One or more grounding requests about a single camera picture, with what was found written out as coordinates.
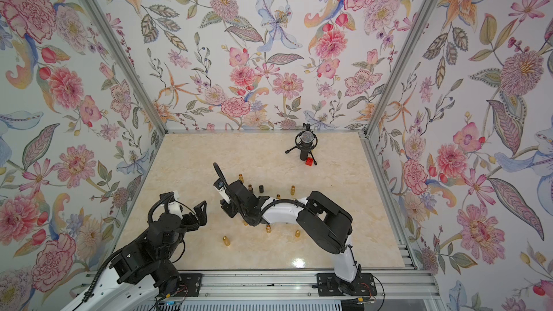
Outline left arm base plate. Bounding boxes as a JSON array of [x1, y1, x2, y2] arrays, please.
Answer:
[[160, 273, 203, 298]]

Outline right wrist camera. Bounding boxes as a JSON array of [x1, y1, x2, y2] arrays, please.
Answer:
[[213, 178, 230, 204]]

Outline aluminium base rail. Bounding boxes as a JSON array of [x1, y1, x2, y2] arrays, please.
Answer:
[[101, 269, 442, 311]]

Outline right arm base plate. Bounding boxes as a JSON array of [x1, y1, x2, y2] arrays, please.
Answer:
[[312, 273, 378, 297]]

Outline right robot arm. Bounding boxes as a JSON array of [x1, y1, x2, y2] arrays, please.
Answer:
[[213, 163, 361, 296]]

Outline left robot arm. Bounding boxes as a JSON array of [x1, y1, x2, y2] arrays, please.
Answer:
[[63, 191, 207, 310]]

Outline black microphone on tripod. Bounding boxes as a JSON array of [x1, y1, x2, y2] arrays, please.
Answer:
[[285, 123, 318, 166]]

